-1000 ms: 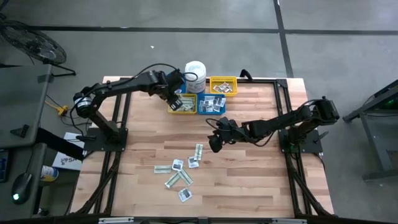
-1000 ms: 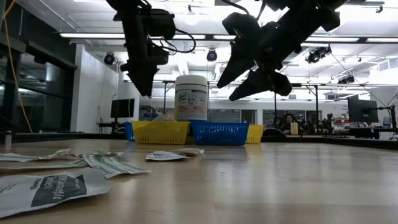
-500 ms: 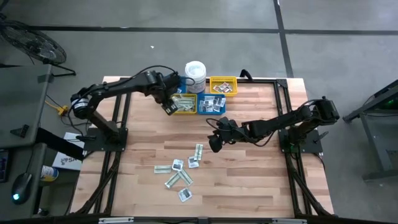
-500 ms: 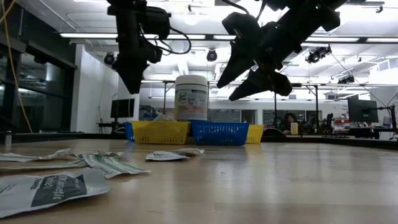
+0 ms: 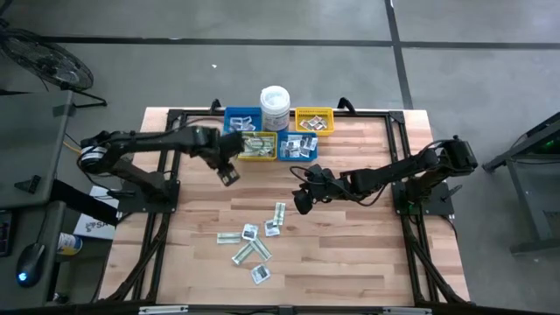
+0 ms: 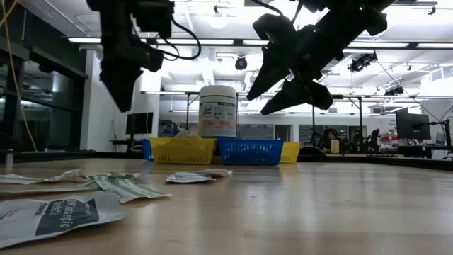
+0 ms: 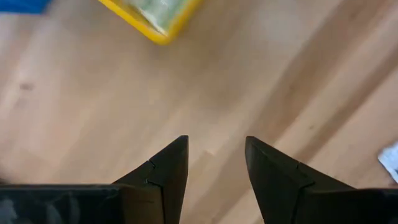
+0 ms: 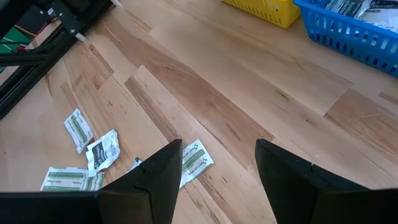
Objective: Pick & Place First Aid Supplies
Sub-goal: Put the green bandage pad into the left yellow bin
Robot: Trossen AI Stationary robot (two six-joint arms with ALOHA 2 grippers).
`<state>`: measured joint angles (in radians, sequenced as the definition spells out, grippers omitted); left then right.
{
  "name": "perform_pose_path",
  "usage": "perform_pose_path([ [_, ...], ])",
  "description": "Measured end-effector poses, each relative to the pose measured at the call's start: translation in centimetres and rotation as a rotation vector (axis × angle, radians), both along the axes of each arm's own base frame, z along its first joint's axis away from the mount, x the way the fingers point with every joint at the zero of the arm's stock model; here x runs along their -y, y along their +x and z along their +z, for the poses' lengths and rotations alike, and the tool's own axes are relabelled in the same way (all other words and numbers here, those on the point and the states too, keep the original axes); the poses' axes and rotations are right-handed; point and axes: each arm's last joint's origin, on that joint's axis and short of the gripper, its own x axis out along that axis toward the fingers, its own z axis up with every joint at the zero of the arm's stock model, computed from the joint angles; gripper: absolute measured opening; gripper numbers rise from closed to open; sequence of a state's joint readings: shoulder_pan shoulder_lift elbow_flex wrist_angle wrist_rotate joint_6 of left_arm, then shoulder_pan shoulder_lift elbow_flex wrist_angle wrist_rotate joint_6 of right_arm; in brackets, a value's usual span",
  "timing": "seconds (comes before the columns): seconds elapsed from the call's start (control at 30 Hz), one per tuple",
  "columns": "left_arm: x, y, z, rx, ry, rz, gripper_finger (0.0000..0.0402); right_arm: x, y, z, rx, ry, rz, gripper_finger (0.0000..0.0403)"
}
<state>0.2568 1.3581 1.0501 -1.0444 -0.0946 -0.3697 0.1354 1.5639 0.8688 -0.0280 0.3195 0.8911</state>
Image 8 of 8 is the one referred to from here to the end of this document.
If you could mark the green flat board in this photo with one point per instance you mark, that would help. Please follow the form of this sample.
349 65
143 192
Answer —
12 42

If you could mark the blue plastic basket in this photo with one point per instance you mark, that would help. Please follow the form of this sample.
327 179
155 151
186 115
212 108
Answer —
348 34

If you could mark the white packet with dark print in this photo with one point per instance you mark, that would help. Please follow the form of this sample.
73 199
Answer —
348 7
384 17
136 162
102 152

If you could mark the yellow plastic basket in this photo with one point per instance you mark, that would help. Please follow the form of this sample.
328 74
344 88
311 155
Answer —
267 11

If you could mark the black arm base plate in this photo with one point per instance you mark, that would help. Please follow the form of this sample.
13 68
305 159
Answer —
66 20

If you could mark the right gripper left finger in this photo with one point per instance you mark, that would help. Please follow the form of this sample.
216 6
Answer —
155 193

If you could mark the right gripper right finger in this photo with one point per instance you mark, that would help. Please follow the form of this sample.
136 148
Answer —
289 186

